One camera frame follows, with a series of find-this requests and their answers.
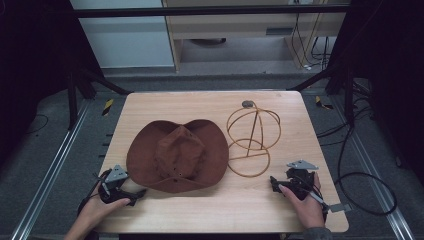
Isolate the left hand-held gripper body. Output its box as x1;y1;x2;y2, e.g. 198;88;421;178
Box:
98;164;134;205

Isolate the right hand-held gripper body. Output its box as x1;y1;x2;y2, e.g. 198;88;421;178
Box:
278;159;320;201

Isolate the brown suede hat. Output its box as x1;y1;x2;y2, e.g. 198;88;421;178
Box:
126;119;230;194

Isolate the gold wire hat stand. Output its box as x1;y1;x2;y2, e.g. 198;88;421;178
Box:
226;100;282;178

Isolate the person's right hand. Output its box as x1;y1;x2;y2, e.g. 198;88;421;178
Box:
278;172;326;230

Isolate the person's left hand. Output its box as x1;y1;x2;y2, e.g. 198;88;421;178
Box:
79;184;132;231

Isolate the yellow black striped tape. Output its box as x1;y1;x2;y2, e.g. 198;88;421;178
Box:
101;98;115;117
315;95;334;111

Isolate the black stand leg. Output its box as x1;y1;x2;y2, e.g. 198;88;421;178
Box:
66;66;134;131
286;63;356;126

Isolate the black curtain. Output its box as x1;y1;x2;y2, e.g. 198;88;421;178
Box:
0;0;104;168
328;0;424;186

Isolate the white cabinet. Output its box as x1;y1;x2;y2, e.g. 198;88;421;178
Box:
69;0;175;69

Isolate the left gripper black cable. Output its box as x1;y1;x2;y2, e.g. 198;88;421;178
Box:
77;168;113;216

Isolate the right gripper cable with plug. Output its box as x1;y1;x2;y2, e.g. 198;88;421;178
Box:
293;174;353;214

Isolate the aluminium floor rail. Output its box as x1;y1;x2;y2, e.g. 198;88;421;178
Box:
9;101;91;240
331;96;416;240

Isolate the black looped floor cable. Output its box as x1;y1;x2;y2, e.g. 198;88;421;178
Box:
316;123;398;217

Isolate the bundle of hanging cables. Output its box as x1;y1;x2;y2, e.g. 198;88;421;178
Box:
290;0;333;72

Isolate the black metal frame bar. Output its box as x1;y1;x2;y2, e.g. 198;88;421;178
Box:
71;3;351;19

